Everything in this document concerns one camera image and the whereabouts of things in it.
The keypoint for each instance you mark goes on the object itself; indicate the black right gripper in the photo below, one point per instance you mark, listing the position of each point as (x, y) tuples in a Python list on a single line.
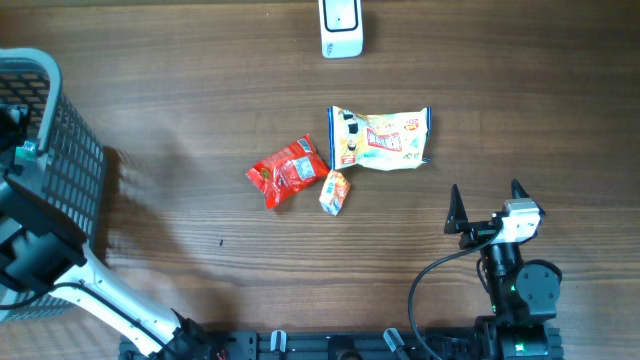
[(477, 231)]

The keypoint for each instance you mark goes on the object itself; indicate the beige wet wipes pack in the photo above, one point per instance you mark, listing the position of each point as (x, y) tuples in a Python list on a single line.
[(382, 142)]

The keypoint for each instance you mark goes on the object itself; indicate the orange tissue pack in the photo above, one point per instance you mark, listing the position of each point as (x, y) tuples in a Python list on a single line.
[(334, 192)]

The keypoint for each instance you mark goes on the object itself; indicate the red snack bag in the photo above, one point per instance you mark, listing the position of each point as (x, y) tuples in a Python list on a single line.
[(288, 171)]

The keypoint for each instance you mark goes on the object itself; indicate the teal tissue pack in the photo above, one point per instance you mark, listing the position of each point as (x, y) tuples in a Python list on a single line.
[(26, 154)]

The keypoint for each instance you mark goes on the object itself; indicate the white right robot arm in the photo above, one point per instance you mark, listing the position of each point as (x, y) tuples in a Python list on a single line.
[(523, 294)]

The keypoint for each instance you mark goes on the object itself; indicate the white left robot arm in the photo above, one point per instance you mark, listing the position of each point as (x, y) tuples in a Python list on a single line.
[(45, 252)]

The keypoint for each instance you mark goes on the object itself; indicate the white barcode scanner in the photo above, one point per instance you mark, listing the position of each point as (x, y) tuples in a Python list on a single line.
[(341, 28)]

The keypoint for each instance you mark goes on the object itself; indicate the grey plastic shopping basket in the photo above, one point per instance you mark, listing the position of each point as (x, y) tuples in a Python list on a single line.
[(71, 165)]

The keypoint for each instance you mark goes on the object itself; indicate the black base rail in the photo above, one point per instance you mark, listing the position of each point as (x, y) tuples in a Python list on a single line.
[(452, 343)]

